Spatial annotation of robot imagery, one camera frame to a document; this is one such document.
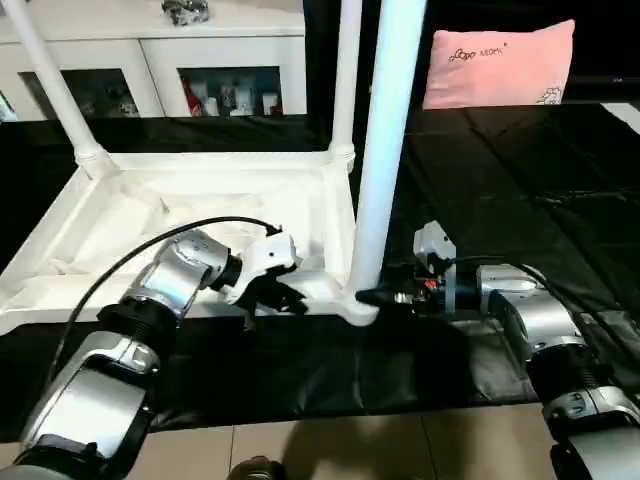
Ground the white plastic table top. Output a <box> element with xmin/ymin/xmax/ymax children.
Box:
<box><xmin>0</xmin><ymin>148</ymin><xmax>383</xmax><ymax>337</ymax></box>

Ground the white cabinet with glass doors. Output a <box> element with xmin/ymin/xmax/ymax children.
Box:
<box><xmin>0</xmin><ymin>0</ymin><xmax>309</xmax><ymax>121</ymax></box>

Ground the black work mat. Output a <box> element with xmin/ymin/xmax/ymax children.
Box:
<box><xmin>0</xmin><ymin>100</ymin><xmax>640</xmax><ymax>443</ymax></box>

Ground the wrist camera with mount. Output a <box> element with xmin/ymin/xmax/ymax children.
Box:
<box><xmin>222</xmin><ymin>232</ymin><xmax>302</xmax><ymax>303</ymax></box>
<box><xmin>413</xmin><ymin>222</ymin><xmax>460</xmax><ymax>291</ymax></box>

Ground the black furniture with yellow label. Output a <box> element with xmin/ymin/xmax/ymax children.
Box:
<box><xmin>304</xmin><ymin>0</ymin><xmax>640</xmax><ymax>109</ymax></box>

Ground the pink pillow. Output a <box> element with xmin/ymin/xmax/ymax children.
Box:
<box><xmin>421</xmin><ymin>20</ymin><xmax>579</xmax><ymax>111</ymax></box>

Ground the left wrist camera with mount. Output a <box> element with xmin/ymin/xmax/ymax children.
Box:
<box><xmin>222</xmin><ymin>232</ymin><xmax>302</xmax><ymax>303</ymax></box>

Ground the dark low tv bench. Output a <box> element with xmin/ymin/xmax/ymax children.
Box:
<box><xmin>575</xmin><ymin>76</ymin><xmax>640</xmax><ymax>105</ymax></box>

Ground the dark ornament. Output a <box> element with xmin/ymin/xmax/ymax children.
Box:
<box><xmin>160</xmin><ymin>0</ymin><xmax>212</xmax><ymax>27</ymax></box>

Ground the dark robot foot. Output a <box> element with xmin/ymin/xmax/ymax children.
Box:
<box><xmin>224</xmin><ymin>456</ymin><xmax>288</xmax><ymax>480</ymax></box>

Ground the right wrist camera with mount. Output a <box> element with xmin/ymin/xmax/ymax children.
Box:
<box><xmin>413</xmin><ymin>222</ymin><xmax>460</xmax><ymax>291</ymax></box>

